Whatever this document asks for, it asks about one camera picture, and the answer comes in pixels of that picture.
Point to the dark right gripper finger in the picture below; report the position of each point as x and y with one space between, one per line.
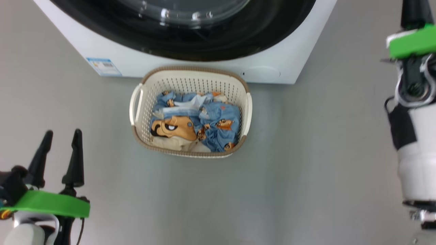
415 13

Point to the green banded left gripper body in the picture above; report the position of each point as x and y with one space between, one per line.
51 203

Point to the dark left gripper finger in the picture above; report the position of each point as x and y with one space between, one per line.
40 163
75 163

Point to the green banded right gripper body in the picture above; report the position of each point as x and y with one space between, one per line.
412 44

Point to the cream garment with bear face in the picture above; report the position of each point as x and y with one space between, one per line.
177 127

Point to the blue bear print garment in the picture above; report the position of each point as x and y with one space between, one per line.
218 115

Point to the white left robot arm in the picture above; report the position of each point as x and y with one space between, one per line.
27 234

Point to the white front-load washing machine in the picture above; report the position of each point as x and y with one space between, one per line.
289 61

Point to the cream perforated laundry basket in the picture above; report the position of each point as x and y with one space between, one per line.
190 80

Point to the blue energy label sticker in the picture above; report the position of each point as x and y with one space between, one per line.
104 66

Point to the round white filter cover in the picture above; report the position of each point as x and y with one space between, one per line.
262 73

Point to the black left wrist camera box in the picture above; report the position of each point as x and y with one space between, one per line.
13 183

